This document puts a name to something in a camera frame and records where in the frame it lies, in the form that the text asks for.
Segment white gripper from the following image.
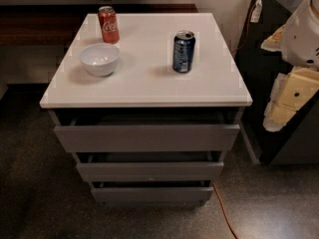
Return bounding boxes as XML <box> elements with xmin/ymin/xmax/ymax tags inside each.
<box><xmin>261</xmin><ymin>0</ymin><xmax>319</xmax><ymax>132</ymax></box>

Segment grey drawer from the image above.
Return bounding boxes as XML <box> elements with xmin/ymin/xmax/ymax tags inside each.
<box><xmin>54</xmin><ymin>113</ymin><xmax>239</xmax><ymax>152</ymax></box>
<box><xmin>77</xmin><ymin>151</ymin><xmax>223</xmax><ymax>182</ymax></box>
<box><xmin>91</xmin><ymin>181</ymin><xmax>213</xmax><ymax>205</ymax></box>

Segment grey top drawer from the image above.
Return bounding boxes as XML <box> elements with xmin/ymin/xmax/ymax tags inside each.
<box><xmin>54</xmin><ymin>113</ymin><xmax>239</xmax><ymax>152</ymax></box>

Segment grey bottom drawer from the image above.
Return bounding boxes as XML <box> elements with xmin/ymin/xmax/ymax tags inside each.
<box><xmin>91</xmin><ymin>181</ymin><xmax>213</xmax><ymax>205</ymax></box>

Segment white-topped grey drawer cabinet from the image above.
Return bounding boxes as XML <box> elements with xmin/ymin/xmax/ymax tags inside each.
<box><xmin>39</xmin><ymin>12</ymin><xmax>253</xmax><ymax>207</ymax></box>

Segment black cabinet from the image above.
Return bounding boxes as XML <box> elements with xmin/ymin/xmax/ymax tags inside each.
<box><xmin>235</xmin><ymin>0</ymin><xmax>319</xmax><ymax>165</ymax></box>

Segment blue soda can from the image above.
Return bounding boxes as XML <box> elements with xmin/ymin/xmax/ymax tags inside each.
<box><xmin>172</xmin><ymin>30</ymin><xmax>195</xmax><ymax>73</ymax></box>

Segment red Coca-Cola can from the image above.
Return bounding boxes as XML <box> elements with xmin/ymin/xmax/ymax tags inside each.
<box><xmin>98</xmin><ymin>6</ymin><xmax>120</xmax><ymax>44</ymax></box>

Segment white bowl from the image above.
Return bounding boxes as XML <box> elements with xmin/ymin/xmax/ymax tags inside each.
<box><xmin>79</xmin><ymin>43</ymin><xmax>120</xmax><ymax>77</ymax></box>

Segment dark wooden bench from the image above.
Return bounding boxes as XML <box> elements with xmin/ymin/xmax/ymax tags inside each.
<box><xmin>0</xmin><ymin>3</ymin><xmax>199</xmax><ymax>47</ymax></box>

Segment white cable tag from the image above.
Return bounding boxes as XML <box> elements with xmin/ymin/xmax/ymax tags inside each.
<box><xmin>250</xmin><ymin>0</ymin><xmax>262</xmax><ymax>23</ymax></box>

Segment orange power cable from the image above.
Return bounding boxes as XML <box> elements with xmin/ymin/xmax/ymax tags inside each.
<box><xmin>212</xmin><ymin>0</ymin><xmax>319</xmax><ymax>239</ymax></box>

